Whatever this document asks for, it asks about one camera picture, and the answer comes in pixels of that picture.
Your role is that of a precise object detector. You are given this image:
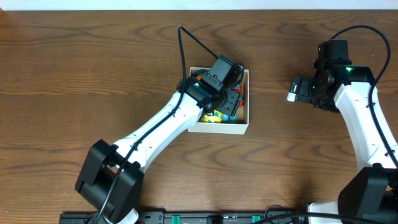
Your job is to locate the brown plush toy with orange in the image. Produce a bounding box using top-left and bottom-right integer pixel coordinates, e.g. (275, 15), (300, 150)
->
(192, 69), (208, 80)

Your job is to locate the yellow ball with blue marks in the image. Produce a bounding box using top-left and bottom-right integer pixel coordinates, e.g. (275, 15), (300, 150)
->
(201, 110), (224, 123)

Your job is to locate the orange blue toy duck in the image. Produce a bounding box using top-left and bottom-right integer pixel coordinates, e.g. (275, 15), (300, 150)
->
(223, 114), (238, 123)

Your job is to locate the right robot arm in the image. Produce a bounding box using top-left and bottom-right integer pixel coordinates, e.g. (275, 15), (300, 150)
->
(287, 40), (397, 223)

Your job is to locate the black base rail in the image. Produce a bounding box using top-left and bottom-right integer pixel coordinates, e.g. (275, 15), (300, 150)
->
(59, 208), (308, 224)

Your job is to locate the red toy fire truck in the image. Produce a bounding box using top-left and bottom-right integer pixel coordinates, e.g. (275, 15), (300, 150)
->
(233, 84), (244, 108)

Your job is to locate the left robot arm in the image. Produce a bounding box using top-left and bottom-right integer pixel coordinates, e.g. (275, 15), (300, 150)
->
(75, 55), (244, 223)

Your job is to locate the white cardboard box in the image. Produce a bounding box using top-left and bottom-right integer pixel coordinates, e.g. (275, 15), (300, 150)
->
(188, 69), (250, 134)

